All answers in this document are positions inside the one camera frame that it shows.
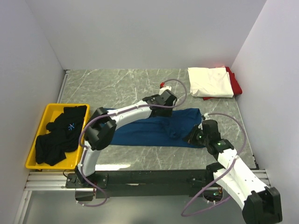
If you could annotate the black t-shirt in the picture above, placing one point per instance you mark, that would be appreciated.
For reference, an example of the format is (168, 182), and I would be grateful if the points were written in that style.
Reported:
(63, 136)

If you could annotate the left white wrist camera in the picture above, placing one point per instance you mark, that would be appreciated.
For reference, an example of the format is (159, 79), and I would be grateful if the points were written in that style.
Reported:
(164, 87)

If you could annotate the black base bar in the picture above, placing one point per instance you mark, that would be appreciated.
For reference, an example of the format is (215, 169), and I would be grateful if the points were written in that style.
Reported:
(139, 183)

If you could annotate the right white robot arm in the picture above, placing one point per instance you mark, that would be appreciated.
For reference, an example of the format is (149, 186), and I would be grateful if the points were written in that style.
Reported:
(260, 203)

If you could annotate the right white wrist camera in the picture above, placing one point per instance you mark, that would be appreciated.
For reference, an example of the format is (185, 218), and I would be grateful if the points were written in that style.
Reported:
(205, 117)

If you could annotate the folded white t-shirt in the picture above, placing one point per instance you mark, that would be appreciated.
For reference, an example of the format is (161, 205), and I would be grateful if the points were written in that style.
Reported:
(206, 82)

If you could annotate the folded red t-shirt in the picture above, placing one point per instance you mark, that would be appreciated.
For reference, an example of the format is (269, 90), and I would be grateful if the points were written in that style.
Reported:
(234, 84)

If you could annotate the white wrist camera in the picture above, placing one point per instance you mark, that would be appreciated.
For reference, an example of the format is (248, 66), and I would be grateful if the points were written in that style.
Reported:
(164, 87)
(205, 117)

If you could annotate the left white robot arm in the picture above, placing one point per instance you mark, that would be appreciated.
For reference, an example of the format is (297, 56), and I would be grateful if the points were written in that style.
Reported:
(99, 131)

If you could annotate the blue t-shirt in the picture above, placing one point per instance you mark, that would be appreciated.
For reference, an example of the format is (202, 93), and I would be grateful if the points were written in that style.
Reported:
(171, 131)

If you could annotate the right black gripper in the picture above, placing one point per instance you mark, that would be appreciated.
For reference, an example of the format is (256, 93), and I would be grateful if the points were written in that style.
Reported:
(189, 138)

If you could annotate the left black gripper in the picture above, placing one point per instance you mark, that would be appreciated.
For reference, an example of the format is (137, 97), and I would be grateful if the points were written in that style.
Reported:
(168, 113)

